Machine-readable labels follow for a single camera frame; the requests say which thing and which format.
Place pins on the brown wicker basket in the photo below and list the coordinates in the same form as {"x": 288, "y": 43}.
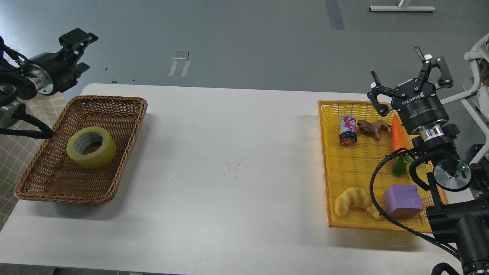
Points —
{"x": 53, "y": 176}

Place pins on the yellow plastic basket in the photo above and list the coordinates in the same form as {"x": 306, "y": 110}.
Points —
{"x": 352, "y": 166}

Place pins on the small drink can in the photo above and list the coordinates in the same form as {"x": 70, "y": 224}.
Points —
{"x": 348, "y": 135}

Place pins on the purple foam block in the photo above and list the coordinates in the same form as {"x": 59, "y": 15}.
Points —
{"x": 402, "y": 201}

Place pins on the white floor stand base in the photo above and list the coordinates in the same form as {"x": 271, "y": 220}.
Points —
{"x": 402, "y": 6}

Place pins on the white chair base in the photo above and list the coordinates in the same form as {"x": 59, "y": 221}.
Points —
{"x": 475, "y": 96}

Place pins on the yellow tape roll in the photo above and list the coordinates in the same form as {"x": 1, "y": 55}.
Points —
{"x": 91, "y": 148}

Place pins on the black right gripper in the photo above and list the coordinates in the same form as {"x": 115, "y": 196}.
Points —
{"x": 418, "y": 109}

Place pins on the brown toy animal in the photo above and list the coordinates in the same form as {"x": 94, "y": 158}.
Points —
{"x": 373, "y": 129}

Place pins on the orange toy carrot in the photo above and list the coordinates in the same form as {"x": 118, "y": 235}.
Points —
{"x": 398, "y": 142}

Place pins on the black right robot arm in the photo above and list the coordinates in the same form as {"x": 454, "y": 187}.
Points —
{"x": 458, "y": 216}

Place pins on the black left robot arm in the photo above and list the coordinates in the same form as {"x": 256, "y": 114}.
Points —
{"x": 15, "y": 88}

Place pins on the toy croissant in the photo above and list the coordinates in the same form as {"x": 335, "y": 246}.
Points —
{"x": 352, "y": 198}

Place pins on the beige checkered cloth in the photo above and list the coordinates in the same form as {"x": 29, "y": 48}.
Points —
{"x": 16, "y": 152}

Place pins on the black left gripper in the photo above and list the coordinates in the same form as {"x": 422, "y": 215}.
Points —
{"x": 58, "y": 72}

